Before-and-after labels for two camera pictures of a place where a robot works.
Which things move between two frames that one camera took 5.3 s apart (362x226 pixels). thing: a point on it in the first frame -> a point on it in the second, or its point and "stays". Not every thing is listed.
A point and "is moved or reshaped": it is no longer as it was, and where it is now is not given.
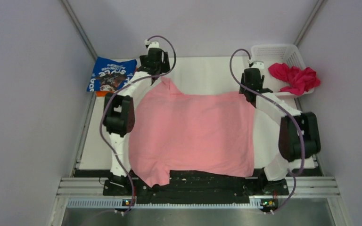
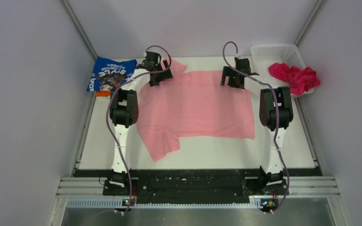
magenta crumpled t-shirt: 300,80 stays
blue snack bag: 109,76 stays
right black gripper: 242,90 -> 227,72
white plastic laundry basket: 271,54 stays
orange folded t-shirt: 102,93 stays
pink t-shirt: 210,134 is moved or reshaped
